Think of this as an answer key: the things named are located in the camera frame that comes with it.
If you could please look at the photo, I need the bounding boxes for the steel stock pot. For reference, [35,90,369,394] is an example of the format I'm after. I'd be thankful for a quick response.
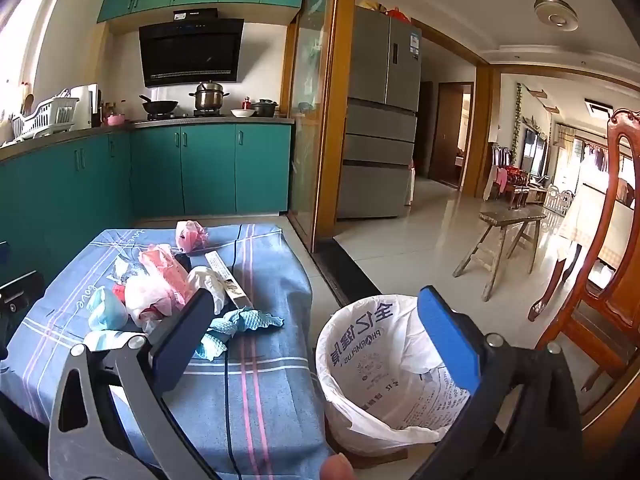
[190,81,228,113]

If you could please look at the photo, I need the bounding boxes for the white bowl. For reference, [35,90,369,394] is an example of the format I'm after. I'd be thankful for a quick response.
[231,108,255,118]

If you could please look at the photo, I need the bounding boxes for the white lined trash bin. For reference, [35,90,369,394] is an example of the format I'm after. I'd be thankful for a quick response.
[314,295,470,456]

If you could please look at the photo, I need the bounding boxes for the ceiling lamp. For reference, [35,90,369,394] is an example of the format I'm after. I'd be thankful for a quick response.
[533,0,579,32]

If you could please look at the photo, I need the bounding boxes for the white ointment box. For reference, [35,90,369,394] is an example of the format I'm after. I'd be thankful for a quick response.
[205,252,253,309]

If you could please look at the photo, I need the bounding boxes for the pink plastic bag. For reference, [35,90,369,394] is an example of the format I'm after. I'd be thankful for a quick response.
[175,220,208,254]

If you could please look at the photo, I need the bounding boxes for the silver refrigerator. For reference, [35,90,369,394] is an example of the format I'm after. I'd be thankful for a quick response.
[336,6,421,220]

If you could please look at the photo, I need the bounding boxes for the pink container on counter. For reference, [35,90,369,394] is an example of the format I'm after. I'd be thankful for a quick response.
[106,114,126,127]

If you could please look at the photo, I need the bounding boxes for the white dish rack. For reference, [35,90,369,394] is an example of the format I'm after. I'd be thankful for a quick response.
[12,92,79,141]

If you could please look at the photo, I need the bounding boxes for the long pink printed bag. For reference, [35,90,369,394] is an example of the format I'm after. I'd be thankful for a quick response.
[138,244,194,310]

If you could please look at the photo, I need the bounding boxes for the light blue face mask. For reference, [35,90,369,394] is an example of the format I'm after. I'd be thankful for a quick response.
[87,286,129,330]

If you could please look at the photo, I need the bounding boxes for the person's right hand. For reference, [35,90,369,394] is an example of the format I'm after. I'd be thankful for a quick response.
[319,453,357,480]

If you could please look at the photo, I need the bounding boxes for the wooden sliding door frame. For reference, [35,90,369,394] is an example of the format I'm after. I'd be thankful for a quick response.
[280,0,355,252]

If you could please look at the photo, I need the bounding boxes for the dark small pot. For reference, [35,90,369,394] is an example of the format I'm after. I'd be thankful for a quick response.
[252,99,278,118]

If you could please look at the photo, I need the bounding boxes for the white plastic bag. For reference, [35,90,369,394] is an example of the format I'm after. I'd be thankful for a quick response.
[188,266,227,315]

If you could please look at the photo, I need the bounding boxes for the black wok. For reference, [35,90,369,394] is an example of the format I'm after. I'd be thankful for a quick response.
[139,94,178,116]

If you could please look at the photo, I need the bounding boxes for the teal lower kitchen cabinets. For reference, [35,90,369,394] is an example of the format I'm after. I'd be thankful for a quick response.
[1,120,293,282]

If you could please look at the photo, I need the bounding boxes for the wooden bench stool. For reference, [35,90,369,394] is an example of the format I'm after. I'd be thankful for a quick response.
[452,205,547,302]

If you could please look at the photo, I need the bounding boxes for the blue striped tablecloth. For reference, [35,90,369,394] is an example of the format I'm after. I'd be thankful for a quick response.
[1,223,331,479]

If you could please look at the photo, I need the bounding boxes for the red wooden chair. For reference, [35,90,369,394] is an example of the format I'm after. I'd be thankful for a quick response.
[536,108,639,429]

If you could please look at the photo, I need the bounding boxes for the black range hood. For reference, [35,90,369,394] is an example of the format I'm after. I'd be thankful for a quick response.
[139,14,244,88]

